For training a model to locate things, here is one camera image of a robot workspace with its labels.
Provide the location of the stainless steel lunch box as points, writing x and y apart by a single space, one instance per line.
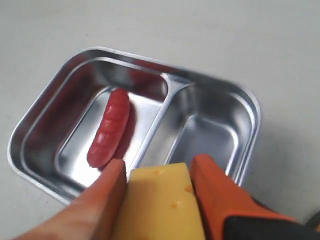
175 114

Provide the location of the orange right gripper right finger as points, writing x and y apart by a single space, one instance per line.
220 198

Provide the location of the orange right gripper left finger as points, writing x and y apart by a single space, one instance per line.
92 215

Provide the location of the red sausage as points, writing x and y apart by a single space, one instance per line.
110 130

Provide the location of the yellow cheese wedge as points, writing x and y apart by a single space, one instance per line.
159 204

